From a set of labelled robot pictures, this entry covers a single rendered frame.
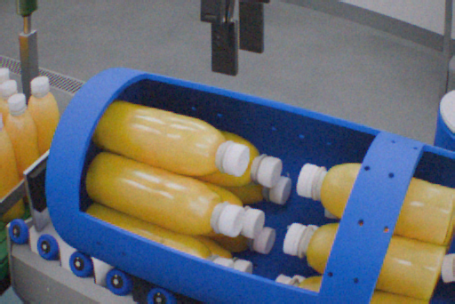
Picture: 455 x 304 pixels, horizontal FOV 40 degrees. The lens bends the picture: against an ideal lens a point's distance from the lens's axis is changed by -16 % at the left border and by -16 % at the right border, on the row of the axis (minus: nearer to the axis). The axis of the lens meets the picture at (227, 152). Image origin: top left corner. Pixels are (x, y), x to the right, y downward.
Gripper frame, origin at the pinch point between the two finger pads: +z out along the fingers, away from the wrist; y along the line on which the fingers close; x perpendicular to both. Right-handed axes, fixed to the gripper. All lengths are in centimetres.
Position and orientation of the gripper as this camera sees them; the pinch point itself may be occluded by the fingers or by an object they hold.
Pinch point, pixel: (238, 38)
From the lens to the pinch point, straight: 81.7
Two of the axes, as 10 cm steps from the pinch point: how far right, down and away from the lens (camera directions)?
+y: 4.6, -4.9, 7.4
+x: -8.9, -2.4, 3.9
